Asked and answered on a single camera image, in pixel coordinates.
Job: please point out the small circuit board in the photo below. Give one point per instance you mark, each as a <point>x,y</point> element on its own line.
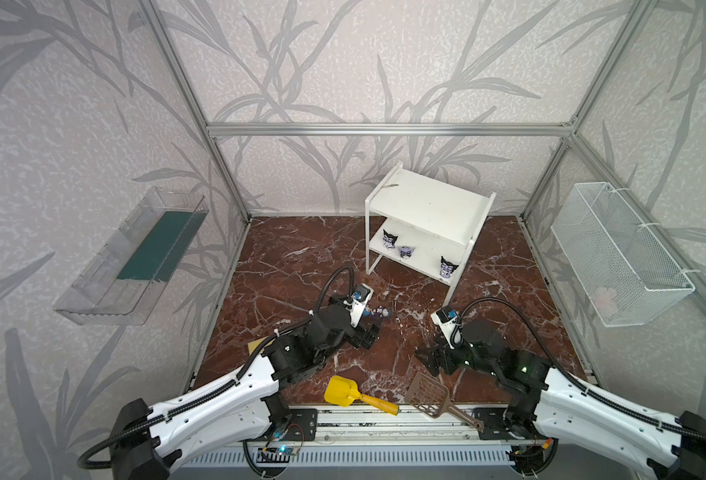
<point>281,453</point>

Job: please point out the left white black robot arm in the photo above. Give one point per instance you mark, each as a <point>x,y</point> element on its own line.
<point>152,441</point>

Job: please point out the pink item in basket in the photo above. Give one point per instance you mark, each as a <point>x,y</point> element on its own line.
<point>604,300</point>

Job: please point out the clear plastic wall bin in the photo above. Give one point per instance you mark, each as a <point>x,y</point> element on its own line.
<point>123,283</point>

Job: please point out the blue Doraemon figure pair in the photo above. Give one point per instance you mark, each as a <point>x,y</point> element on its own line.
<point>381,313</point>

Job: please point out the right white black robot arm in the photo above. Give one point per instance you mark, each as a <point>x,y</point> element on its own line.
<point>555,405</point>

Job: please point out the brown slotted toy spatula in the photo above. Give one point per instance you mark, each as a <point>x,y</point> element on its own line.
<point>433,399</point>

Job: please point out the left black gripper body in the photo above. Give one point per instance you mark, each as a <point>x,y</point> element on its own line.
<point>362,330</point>

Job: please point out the yellow toy shovel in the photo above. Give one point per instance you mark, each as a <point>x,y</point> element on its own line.
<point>344,392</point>

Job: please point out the yellow sponge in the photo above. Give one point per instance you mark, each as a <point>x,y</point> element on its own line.
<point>253,345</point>

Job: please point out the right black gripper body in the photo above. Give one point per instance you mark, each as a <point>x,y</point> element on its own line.
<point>443,349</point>

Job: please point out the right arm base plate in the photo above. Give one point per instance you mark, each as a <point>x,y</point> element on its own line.
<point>494,424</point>

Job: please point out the white two-tier shelf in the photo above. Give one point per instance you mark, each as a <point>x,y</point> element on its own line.
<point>439,219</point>

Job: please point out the black purple Kuromi figure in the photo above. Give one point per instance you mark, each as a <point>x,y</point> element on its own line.
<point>389,240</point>

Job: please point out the dark purple small figure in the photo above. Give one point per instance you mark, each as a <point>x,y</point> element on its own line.
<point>406,251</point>

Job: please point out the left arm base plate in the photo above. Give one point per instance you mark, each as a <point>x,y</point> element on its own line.
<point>301,426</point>

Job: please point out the white wire mesh basket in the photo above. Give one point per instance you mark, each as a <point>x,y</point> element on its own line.
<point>608,244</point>

